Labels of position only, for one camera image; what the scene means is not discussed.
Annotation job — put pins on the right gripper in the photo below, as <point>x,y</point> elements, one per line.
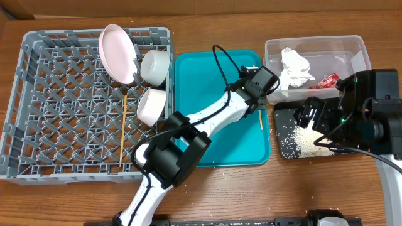
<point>309,113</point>

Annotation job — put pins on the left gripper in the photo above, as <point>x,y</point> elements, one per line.
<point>264,103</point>

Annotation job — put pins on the rice pile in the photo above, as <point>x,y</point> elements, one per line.
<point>309,142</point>

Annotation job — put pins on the red snack wrapper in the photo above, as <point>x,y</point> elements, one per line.
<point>328,82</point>

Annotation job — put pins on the white napkin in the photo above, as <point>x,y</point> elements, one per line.
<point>293,71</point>

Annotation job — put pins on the pink bowl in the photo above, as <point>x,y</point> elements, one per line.
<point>150,106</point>

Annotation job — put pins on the grey bowl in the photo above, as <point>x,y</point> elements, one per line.
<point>155,67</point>

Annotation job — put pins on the white cup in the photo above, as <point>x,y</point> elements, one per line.
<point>139,154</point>

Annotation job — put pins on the large white plate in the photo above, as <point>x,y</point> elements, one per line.
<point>117,54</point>

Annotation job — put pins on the wooden chopstick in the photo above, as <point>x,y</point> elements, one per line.
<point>260,119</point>
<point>123,130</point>

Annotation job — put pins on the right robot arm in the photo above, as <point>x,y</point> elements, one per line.
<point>365,119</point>

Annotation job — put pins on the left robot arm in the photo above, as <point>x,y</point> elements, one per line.
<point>168,158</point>

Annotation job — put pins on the grey dishwasher rack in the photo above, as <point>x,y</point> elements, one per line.
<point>64,117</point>

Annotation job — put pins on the black tray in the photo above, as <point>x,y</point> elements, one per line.
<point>301,135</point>

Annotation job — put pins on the clear plastic bin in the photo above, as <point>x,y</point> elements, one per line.
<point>342,55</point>

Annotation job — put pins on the teal plastic tray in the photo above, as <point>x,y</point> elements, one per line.
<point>198,83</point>

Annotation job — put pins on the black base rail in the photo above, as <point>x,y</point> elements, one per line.
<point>318,217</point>

